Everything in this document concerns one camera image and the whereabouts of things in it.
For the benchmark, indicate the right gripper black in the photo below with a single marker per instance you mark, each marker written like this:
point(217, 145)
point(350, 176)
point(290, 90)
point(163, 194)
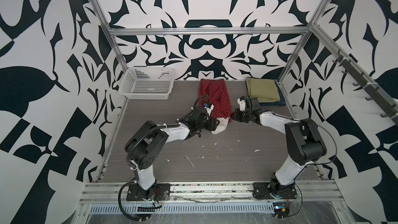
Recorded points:
point(237, 116)

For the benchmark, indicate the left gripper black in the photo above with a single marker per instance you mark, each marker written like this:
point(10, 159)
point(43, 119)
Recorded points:
point(213, 124)

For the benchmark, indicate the olive green skirt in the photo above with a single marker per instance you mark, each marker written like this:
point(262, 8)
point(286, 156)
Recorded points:
point(262, 89)

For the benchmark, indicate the red polka dot skirt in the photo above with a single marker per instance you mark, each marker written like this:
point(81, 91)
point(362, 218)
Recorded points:
point(218, 97)

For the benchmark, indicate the blue denim skirt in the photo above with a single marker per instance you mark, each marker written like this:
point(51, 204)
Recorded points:
point(281, 102)

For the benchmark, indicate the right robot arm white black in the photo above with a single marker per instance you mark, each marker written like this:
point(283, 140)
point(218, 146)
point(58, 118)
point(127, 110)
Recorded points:
point(305, 145)

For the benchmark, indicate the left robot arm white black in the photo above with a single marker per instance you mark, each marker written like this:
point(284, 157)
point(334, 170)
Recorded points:
point(147, 143)

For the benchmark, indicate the white plastic basket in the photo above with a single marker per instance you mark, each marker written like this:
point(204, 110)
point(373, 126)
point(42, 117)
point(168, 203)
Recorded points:
point(147, 83)

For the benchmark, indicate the small circuit board right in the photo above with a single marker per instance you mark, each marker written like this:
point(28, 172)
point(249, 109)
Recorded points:
point(281, 210)

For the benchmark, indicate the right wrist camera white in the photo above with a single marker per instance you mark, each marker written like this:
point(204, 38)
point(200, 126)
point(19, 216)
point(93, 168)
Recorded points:
point(242, 103)

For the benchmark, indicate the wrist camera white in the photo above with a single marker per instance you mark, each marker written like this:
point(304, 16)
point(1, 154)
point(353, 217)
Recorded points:
point(209, 108)
point(242, 103)

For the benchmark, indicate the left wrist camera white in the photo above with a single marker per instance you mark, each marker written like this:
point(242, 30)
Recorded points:
point(209, 108)

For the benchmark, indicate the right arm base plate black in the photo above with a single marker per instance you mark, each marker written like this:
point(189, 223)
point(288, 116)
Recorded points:
point(273, 190)

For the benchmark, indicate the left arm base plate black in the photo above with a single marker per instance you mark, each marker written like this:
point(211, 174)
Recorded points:
point(157, 192)

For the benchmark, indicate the aluminium frame crossbar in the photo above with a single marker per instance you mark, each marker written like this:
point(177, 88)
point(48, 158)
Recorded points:
point(208, 31)

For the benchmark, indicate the white slotted cable duct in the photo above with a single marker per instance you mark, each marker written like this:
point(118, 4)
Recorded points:
point(204, 208)

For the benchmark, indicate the aluminium front rail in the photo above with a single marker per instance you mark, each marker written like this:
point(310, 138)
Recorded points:
point(213, 191)

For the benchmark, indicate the grey wall hook rail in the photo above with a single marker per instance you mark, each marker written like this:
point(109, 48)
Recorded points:
point(364, 81)

